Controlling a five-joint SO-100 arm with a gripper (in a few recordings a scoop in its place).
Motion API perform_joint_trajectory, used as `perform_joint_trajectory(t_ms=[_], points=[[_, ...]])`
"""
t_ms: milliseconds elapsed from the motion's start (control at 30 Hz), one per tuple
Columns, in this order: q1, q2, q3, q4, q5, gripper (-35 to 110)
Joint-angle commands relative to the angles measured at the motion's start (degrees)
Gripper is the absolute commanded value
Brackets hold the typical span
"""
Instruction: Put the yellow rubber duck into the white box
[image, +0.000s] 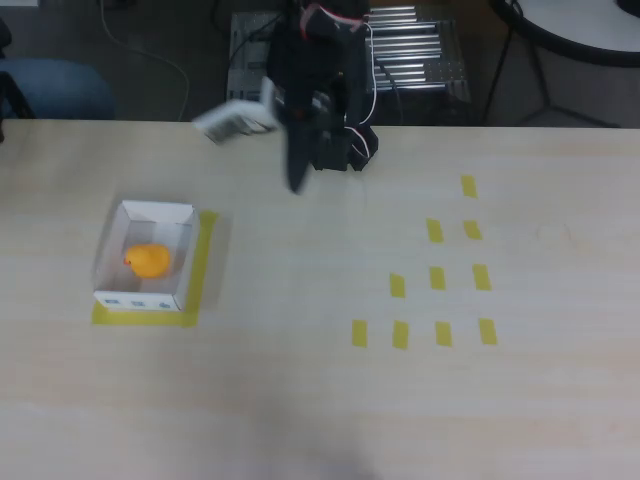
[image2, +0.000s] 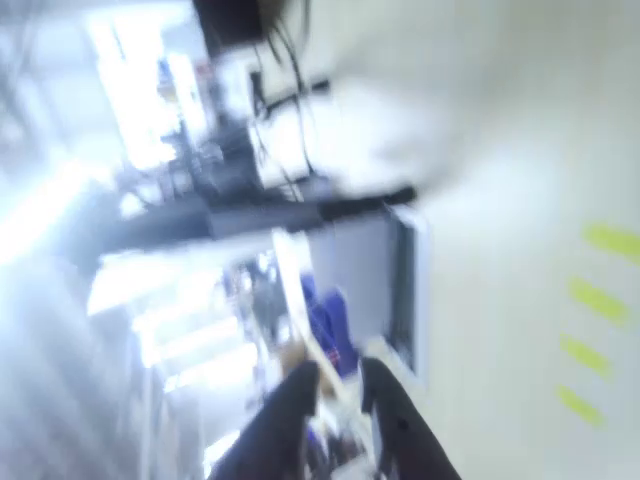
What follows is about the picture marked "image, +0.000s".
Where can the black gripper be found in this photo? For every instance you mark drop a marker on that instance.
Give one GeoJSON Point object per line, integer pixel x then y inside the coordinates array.
{"type": "Point", "coordinates": [295, 145]}

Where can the yellow rubber duck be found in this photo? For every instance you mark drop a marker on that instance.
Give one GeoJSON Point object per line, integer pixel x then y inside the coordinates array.
{"type": "Point", "coordinates": [150, 262]}

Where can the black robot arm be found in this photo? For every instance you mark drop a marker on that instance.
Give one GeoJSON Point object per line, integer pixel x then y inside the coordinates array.
{"type": "Point", "coordinates": [340, 60]}

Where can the white cardboard box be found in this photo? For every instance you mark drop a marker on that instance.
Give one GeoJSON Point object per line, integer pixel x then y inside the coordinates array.
{"type": "Point", "coordinates": [107, 260]}

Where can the long yellow tape strip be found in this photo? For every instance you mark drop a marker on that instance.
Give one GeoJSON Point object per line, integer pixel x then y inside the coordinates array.
{"type": "Point", "coordinates": [202, 250]}
{"type": "Point", "coordinates": [145, 318]}

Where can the short yellow tape strip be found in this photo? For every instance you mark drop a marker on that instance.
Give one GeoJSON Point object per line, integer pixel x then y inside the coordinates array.
{"type": "Point", "coordinates": [468, 186]}
{"type": "Point", "coordinates": [437, 278]}
{"type": "Point", "coordinates": [401, 335]}
{"type": "Point", "coordinates": [443, 334]}
{"type": "Point", "coordinates": [481, 277]}
{"type": "Point", "coordinates": [434, 230]}
{"type": "Point", "coordinates": [397, 286]}
{"type": "Point", "coordinates": [359, 333]}
{"type": "Point", "coordinates": [472, 229]}
{"type": "Point", "coordinates": [487, 331]}

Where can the blue chair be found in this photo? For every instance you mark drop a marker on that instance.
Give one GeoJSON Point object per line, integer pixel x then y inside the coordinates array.
{"type": "Point", "coordinates": [60, 90]}

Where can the round white table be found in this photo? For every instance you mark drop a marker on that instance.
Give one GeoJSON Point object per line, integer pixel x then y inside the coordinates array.
{"type": "Point", "coordinates": [575, 25]}

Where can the white gripper camera housing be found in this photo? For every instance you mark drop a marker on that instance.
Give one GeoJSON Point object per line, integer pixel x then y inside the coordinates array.
{"type": "Point", "coordinates": [235, 122]}

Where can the metal roller conveyor frame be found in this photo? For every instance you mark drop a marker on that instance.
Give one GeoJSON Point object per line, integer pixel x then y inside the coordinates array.
{"type": "Point", "coordinates": [415, 55]}

